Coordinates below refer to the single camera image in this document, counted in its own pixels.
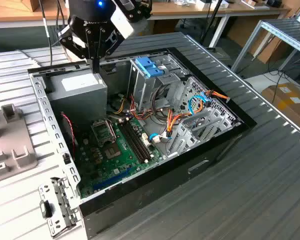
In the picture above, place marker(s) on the blue plastic drive latch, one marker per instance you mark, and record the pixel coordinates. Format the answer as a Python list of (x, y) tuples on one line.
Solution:
[(142, 63)]

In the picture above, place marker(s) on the CPU socket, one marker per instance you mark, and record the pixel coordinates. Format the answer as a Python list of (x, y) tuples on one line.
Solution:
[(111, 151)]

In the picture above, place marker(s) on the metal optical drive cage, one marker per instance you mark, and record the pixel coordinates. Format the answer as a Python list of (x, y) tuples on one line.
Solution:
[(145, 92)]

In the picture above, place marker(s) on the grey power supply unit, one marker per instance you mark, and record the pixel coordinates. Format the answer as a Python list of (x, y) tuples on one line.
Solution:
[(77, 100)]

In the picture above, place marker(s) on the black RAM slot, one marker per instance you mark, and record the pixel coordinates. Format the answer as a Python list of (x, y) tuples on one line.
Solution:
[(140, 140), (137, 141), (131, 143), (134, 142)]

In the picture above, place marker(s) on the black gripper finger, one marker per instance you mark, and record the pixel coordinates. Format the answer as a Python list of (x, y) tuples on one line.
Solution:
[(113, 42), (72, 41)]

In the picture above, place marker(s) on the flat cardboard sheet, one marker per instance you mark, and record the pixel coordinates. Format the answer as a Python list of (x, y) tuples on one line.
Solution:
[(266, 53)]

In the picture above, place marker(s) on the black plastic latch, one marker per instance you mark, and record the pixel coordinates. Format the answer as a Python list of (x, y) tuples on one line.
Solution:
[(46, 209)]

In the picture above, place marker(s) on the perforated metal disk bay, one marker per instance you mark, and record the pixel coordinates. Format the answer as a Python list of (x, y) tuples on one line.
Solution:
[(207, 130)]

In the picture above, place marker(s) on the blue expansion slot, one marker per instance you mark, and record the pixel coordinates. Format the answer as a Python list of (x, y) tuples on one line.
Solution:
[(112, 178)]

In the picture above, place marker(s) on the black case fan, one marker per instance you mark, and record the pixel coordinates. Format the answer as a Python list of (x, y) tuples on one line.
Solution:
[(68, 140)]

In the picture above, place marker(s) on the white board connector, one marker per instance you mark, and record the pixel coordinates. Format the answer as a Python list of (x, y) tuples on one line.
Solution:
[(145, 140)]

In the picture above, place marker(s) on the wooden desk white frame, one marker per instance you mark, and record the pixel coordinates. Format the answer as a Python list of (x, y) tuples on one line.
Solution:
[(240, 12)]

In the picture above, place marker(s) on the brown wooden box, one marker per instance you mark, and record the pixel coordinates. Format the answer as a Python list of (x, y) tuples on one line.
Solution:
[(34, 4)]

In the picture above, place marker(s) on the black open PC case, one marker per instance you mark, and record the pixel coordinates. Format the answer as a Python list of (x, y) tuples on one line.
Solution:
[(165, 187)]

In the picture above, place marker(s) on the black desk device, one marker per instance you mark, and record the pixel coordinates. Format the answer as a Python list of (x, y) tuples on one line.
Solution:
[(275, 2)]

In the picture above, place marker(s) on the small wooden block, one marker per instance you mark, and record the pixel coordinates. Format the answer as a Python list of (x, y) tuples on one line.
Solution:
[(255, 3)]

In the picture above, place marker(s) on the green motherboard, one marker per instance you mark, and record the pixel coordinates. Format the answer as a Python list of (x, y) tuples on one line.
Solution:
[(107, 172)]

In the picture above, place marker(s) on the brown cardboard box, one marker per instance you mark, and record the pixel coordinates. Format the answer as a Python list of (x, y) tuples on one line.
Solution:
[(287, 105)]

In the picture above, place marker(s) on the metal card retention bracket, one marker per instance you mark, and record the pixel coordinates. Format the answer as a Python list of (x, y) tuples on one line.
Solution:
[(62, 200)]

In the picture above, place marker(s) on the small white box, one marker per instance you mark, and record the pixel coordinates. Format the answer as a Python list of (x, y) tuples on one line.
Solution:
[(222, 3)]

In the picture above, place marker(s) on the thin locking lever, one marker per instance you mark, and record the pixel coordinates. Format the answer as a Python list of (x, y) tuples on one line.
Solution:
[(112, 130)]

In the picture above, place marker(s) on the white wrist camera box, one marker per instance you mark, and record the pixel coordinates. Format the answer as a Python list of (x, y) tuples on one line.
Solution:
[(122, 21)]

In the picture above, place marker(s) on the black tripod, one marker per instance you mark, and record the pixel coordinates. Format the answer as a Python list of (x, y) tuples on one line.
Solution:
[(213, 16)]

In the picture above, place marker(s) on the grey parts rack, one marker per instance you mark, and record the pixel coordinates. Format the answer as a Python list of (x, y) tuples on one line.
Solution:
[(7, 135)]

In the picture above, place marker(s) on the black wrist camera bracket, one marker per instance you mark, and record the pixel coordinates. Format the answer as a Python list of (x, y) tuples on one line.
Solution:
[(137, 7)]

